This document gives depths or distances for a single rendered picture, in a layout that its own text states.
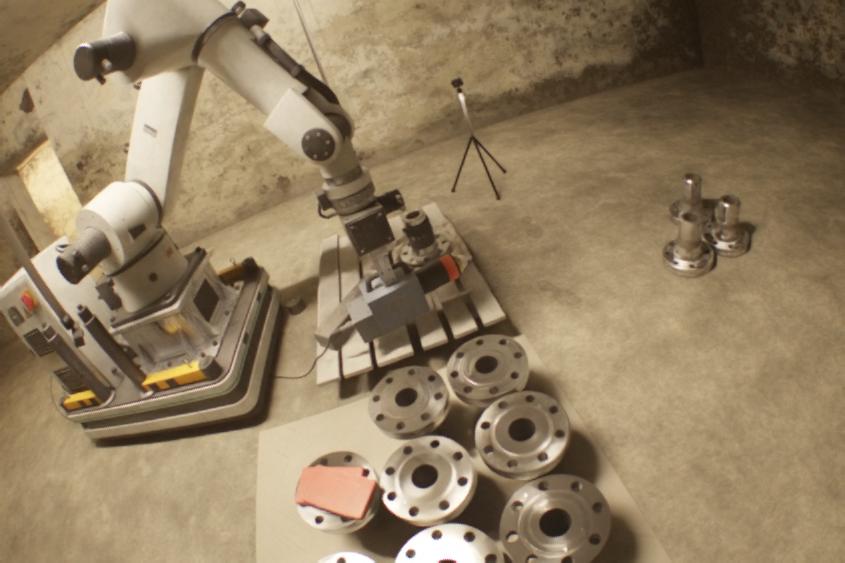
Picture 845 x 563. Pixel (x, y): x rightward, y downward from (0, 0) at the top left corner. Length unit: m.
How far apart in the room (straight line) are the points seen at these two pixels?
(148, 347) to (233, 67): 1.38
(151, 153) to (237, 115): 2.46
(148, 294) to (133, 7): 1.18
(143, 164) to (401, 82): 2.85
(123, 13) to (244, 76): 0.47
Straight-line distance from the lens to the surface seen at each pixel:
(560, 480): 1.02
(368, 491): 1.07
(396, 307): 1.43
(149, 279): 1.86
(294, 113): 1.15
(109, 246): 1.72
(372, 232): 1.22
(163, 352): 2.03
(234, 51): 1.22
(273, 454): 1.70
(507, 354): 1.25
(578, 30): 4.80
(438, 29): 4.12
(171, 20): 1.28
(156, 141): 1.74
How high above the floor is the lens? 1.20
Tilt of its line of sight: 30 degrees down
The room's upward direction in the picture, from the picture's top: 20 degrees counter-clockwise
